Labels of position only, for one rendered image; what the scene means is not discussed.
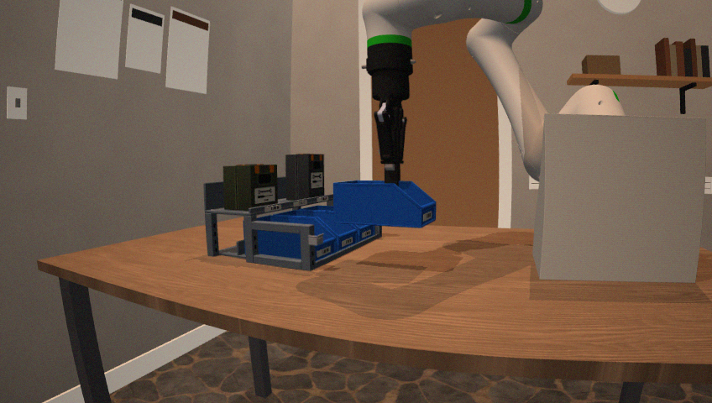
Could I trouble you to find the grey metal shelf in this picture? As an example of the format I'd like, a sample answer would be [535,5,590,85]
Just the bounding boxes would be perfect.
[203,176,382,271]

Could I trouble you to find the blue bin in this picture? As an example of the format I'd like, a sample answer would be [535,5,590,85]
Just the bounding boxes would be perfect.
[273,210,356,252]
[298,206,374,242]
[257,215,334,261]
[333,181,435,228]

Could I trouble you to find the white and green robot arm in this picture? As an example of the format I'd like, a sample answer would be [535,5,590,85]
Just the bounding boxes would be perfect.
[361,0,626,182]

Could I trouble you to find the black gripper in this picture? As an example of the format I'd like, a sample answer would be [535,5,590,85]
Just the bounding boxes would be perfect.
[372,71,410,186]

